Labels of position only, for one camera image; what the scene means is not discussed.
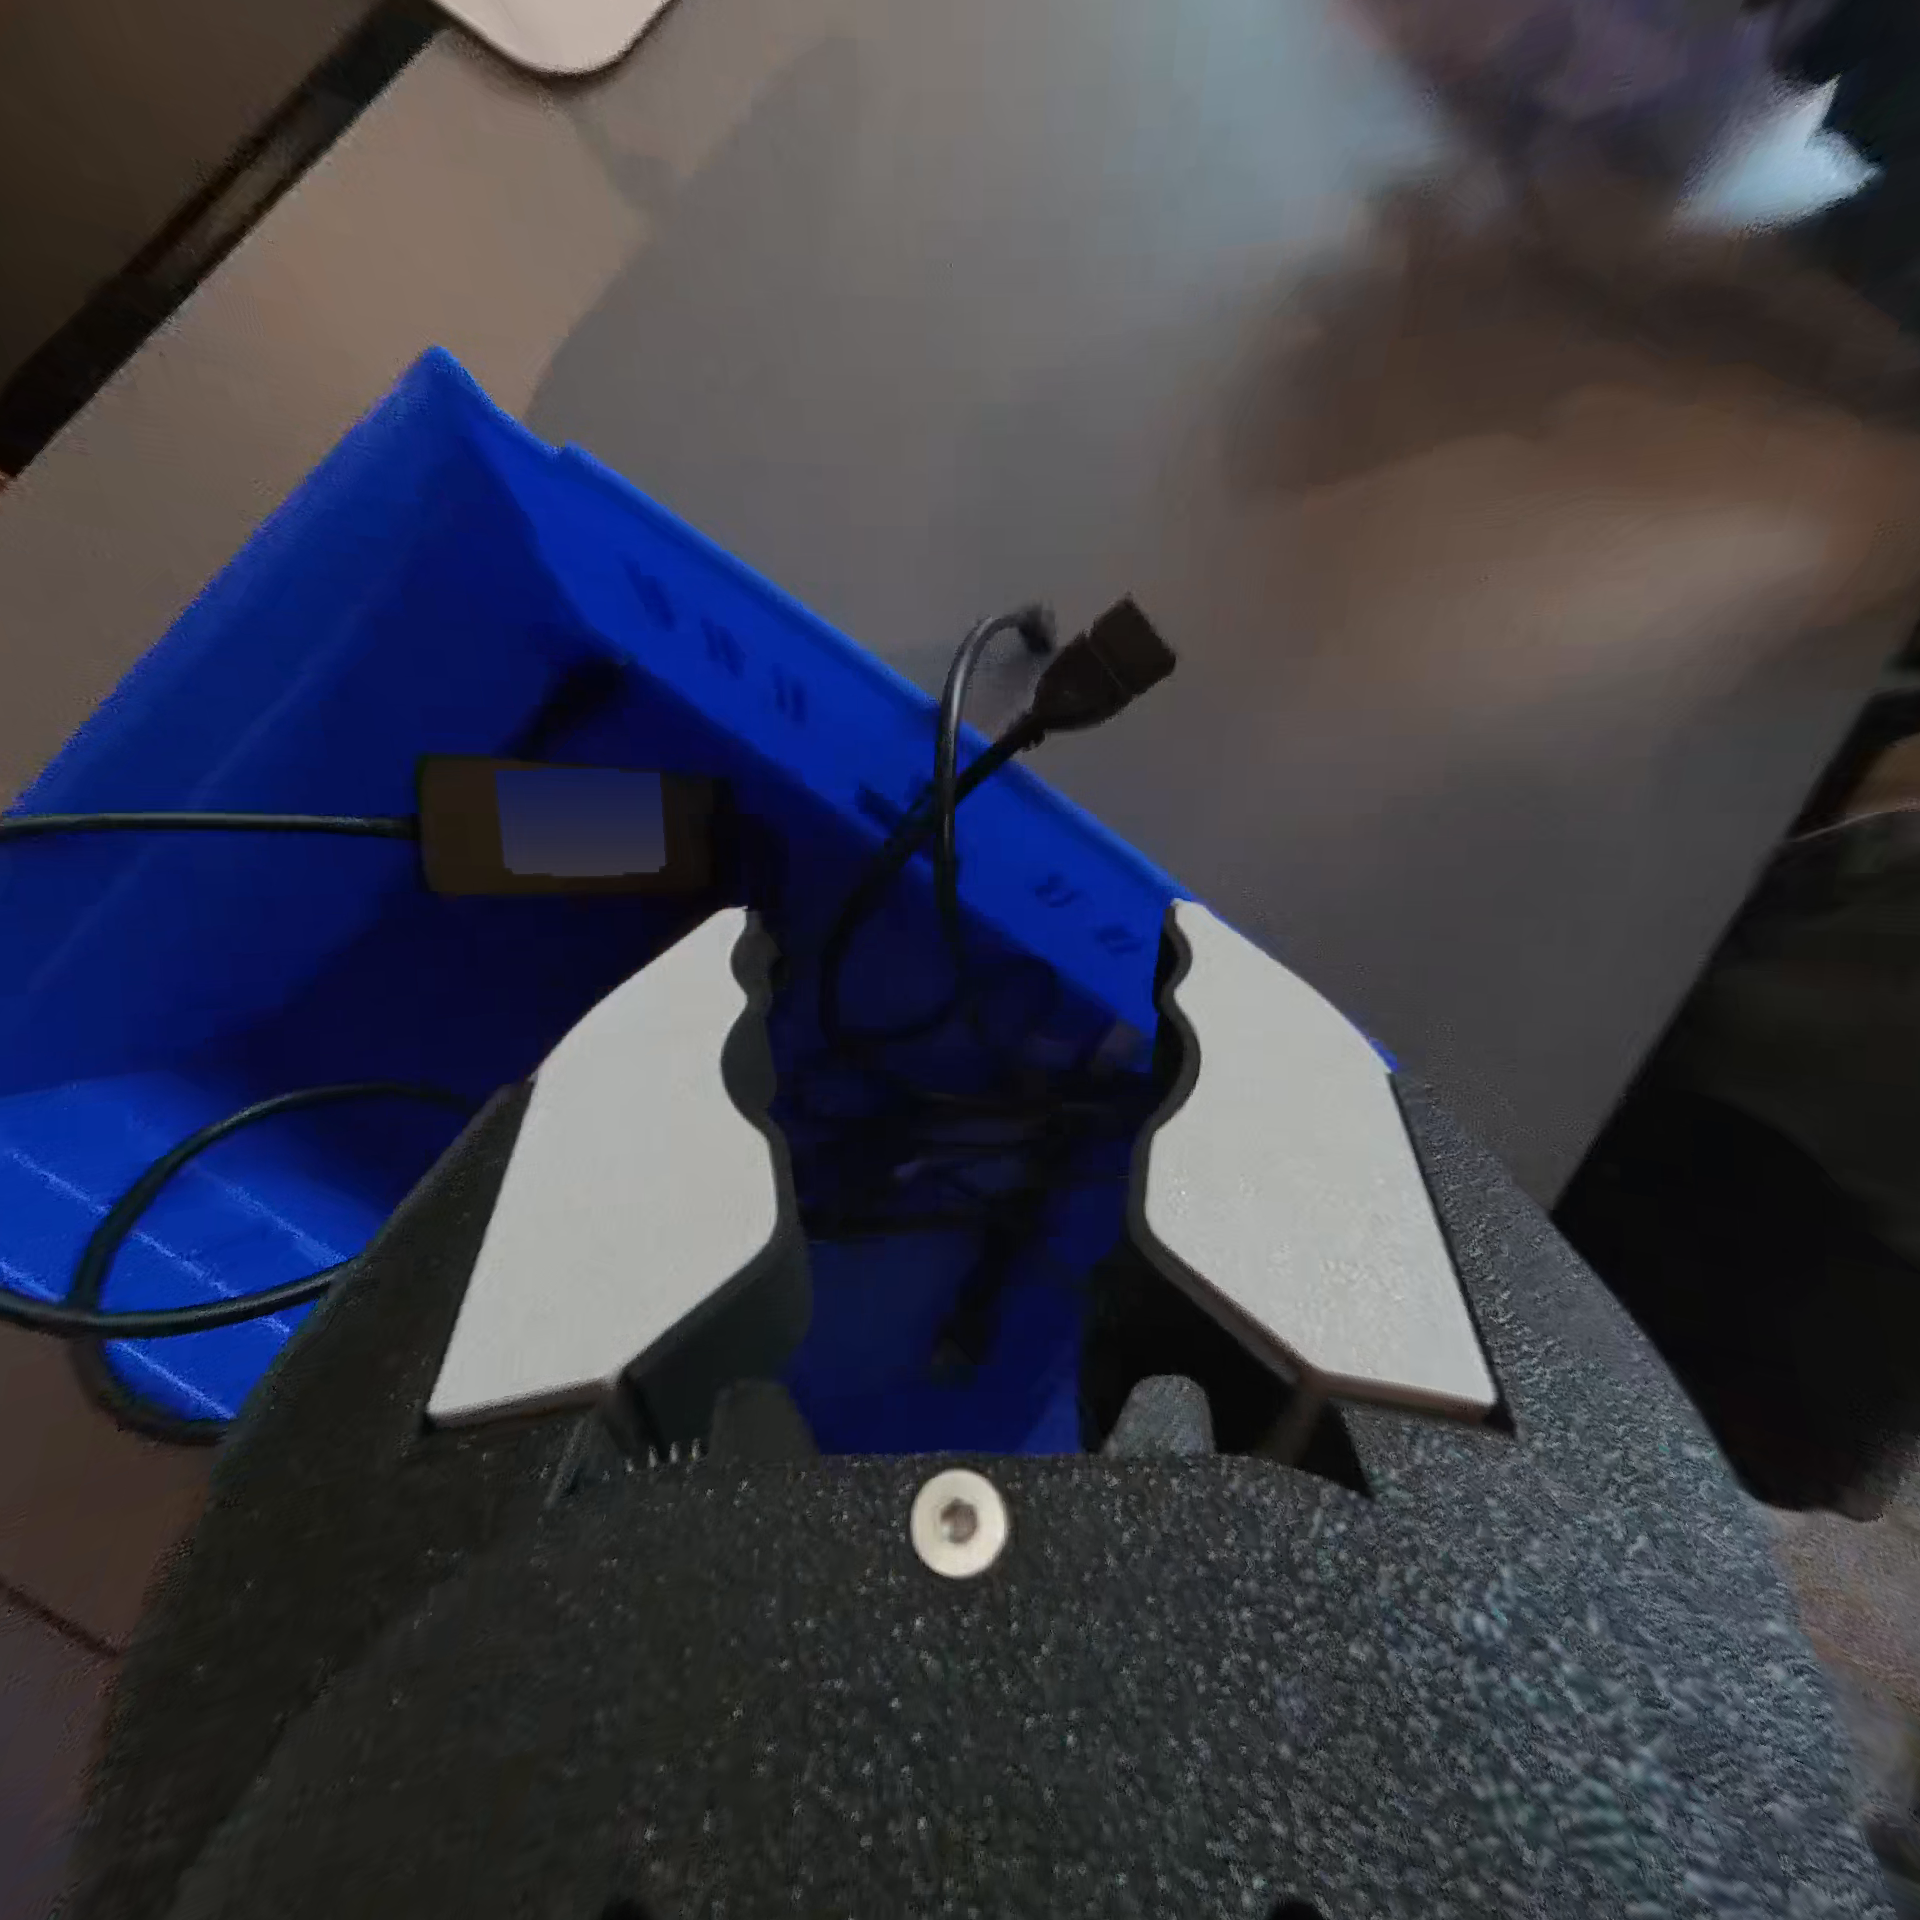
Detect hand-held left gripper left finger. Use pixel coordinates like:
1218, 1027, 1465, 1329
429, 906, 817, 1430

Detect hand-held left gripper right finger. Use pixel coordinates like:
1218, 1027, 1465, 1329
1126, 897, 1499, 1422

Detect black usb hub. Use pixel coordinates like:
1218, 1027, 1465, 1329
412, 753, 724, 897

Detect blue plastic bin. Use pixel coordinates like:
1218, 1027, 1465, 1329
0, 345, 1401, 1449

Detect white document stand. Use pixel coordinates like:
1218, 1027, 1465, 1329
429, 0, 682, 80

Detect thin black cable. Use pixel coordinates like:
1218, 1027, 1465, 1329
0, 1081, 496, 1343

